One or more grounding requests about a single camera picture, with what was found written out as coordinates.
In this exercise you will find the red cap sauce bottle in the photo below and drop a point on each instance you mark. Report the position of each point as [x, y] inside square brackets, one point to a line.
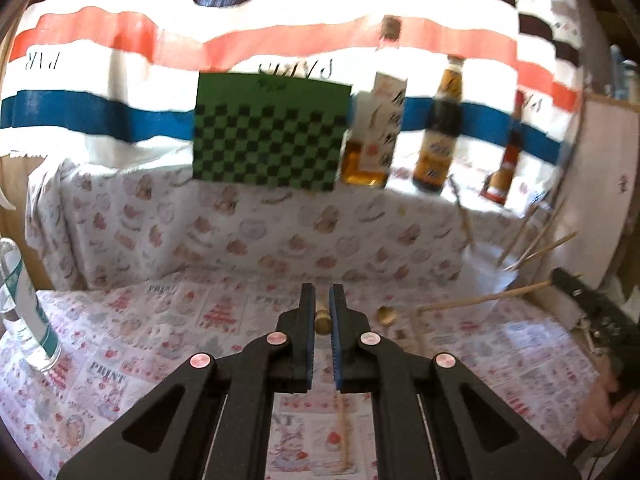
[502, 180]

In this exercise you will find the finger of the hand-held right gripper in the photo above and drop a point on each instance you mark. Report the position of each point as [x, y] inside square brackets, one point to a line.
[580, 292]

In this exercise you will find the green checkered board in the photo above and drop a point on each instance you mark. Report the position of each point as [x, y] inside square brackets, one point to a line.
[270, 135]

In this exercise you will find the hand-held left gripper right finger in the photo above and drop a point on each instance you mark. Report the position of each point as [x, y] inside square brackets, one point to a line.
[340, 350]

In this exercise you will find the cake print tablecloth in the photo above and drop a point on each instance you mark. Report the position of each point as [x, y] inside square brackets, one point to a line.
[150, 340]

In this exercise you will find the golden spoon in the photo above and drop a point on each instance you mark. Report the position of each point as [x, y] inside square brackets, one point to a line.
[387, 315]

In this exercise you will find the person's right hand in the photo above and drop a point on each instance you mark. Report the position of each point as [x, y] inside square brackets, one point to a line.
[597, 405]

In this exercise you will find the bamboo chopstick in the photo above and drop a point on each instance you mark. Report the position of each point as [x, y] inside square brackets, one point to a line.
[475, 300]

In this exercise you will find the clear plastic bottle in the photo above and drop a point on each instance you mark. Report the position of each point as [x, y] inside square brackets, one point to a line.
[625, 80]

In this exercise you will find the clear spray bottle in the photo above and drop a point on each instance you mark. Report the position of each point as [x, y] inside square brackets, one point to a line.
[25, 310]

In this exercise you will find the dark soy sauce bottle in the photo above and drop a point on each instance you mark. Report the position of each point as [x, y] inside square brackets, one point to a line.
[440, 125]

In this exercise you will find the wooden frame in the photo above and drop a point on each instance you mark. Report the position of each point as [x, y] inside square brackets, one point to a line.
[12, 230]

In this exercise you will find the bunch of bamboo chopsticks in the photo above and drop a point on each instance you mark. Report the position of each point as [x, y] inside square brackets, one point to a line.
[542, 250]

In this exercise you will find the clear cooking wine bottle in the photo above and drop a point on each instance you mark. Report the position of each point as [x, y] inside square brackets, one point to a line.
[372, 160]

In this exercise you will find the white plastic cup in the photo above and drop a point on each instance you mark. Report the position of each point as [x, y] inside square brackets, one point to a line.
[487, 280]

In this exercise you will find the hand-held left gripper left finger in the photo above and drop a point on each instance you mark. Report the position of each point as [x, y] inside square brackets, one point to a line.
[306, 350]

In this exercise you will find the bear heart print cloth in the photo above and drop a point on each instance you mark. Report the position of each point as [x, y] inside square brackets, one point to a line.
[250, 230]

